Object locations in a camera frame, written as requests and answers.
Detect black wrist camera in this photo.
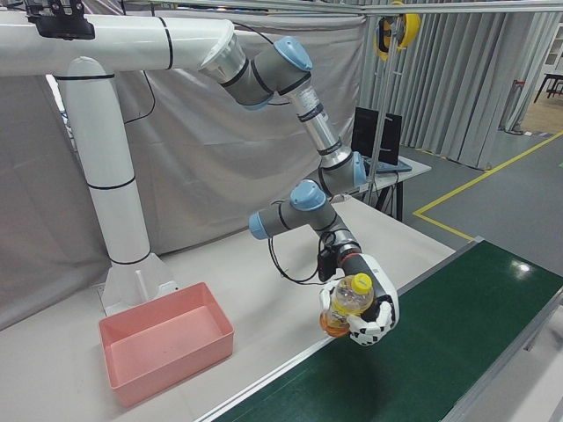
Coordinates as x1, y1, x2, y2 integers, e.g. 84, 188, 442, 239
317, 245, 340, 282

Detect pink plastic basket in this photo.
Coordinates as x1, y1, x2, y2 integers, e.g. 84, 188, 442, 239
98, 280, 235, 396

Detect silver laptop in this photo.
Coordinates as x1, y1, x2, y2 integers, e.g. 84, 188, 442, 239
363, 157, 413, 173

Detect dark wooden table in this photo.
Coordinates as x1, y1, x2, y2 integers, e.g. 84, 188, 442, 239
533, 72, 563, 106

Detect grey backdrop cloth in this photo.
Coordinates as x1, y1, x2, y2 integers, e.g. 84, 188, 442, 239
0, 0, 369, 331

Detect yellow cable reel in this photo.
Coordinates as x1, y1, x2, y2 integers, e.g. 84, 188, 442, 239
373, 11, 422, 62

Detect green conveyor belt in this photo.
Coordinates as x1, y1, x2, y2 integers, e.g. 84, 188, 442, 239
193, 236, 563, 422

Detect black overhead camera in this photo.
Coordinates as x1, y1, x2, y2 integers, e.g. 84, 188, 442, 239
24, 0, 96, 41

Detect yellow capped juice bottle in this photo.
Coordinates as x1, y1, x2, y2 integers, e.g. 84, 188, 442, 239
319, 272, 376, 338

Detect grey strip curtain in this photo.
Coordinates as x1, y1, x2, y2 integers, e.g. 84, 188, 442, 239
358, 11, 563, 171

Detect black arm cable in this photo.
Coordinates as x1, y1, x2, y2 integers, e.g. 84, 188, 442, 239
267, 200, 326, 285

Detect grey side table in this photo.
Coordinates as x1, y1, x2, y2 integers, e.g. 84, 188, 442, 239
329, 151, 433, 221

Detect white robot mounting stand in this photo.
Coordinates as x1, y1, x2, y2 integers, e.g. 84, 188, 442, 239
0, 12, 237, 316

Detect black Huawei monitor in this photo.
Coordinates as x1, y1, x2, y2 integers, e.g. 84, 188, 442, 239
353, 106, 404, 167

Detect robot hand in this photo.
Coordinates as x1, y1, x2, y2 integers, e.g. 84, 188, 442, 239
318, 253, 400, 348

